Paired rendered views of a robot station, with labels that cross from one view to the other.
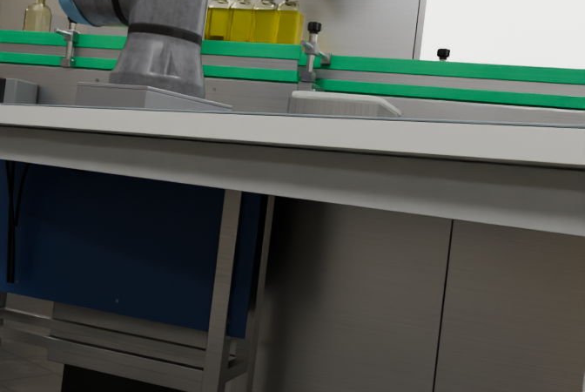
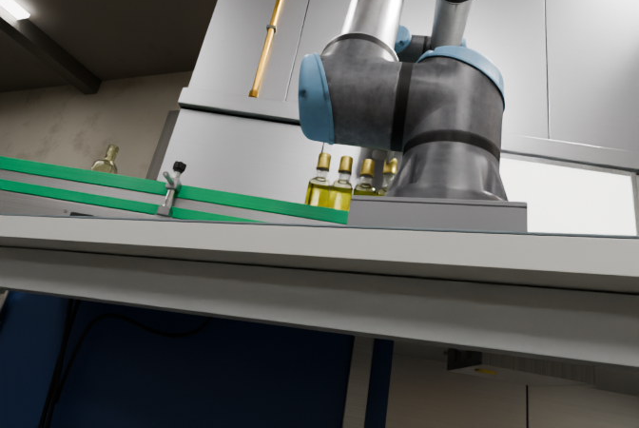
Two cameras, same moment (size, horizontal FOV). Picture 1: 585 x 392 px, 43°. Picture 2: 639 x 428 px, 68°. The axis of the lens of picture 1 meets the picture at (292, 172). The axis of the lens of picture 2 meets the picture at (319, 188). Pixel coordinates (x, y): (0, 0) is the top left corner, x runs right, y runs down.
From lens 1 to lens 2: 88 cm
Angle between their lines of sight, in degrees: 27
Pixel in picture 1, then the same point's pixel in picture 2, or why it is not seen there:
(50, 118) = (299, 242)
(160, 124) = (597, 257)
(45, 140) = (245, 281)
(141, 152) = (482, 307)
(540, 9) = (583, 227)
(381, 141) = not seen: outside the picture
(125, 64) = (442, 176)
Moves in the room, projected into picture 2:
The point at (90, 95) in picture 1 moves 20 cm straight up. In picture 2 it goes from (386, 213) to (404, 57)
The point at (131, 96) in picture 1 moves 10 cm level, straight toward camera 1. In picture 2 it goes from (488, 215) to (595, 188)
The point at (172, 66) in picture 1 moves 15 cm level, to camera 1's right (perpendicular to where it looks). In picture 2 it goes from (499, 190) to (607, 226)
